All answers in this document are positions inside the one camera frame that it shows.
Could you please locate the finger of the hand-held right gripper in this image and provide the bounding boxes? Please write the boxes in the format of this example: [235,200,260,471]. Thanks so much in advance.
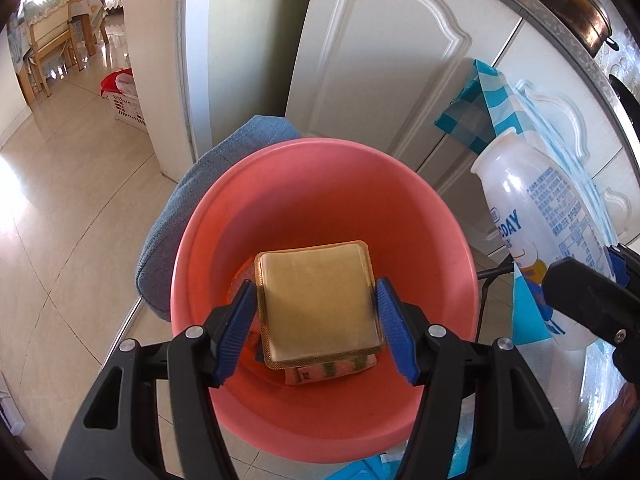
[607,243,640,288]
[542,256,640,386]

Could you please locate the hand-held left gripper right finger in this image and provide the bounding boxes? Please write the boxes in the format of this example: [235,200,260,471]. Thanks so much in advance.
[375,276,581,480]

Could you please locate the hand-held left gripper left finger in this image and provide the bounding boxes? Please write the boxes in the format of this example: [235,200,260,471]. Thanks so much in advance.
[52,277,256,480]

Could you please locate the yellow-green sponge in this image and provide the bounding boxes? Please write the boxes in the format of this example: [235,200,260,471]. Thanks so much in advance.
[254,240,387,372]

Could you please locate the white plastic bottle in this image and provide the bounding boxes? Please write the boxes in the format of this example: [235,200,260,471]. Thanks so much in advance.
[470,127,623,351]

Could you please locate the red plastic basin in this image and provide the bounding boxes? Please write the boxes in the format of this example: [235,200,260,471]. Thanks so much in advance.
[170,138,476,463]

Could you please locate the blue-grey cushion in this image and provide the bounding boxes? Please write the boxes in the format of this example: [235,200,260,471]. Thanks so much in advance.
[136,115,301,323]

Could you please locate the black frying pan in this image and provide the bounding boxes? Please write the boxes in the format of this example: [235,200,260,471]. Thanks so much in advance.
[607,72,640,141]

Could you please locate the wide white cabinet door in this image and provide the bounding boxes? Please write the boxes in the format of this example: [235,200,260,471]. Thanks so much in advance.
[417,20,628,261]

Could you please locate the blue white checkered tablecloth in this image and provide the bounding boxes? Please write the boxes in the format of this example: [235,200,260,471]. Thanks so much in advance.
[345,59,640,480]

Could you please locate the white laundry basket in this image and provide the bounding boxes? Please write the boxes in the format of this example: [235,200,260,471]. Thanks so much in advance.
[107,92,148,133]

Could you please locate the steel kitchen counter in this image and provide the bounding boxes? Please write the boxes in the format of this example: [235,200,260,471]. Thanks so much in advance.
[430,0,640,171]

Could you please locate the dark cooking pot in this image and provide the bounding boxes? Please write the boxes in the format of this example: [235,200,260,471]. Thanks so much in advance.
[532,0,613,58]

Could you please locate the white refrigerator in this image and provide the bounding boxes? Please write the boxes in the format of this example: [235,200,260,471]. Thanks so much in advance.
[180,0,321,183]

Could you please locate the narrow white cabinet door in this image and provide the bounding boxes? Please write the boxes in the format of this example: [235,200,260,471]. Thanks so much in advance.
[284,0,526,166]

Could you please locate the red bag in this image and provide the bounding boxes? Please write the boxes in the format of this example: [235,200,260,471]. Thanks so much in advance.
[100,67,138,98]

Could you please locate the wooden chair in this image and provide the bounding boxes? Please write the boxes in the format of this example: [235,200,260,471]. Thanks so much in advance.
[27,0,86,98]

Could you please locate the cloth-covered dining table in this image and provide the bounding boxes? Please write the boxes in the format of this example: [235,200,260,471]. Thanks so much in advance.
[20,0,108,61]

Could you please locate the black metal table frame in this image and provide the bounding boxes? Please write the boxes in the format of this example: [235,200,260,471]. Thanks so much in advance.
[475,260,516,341]

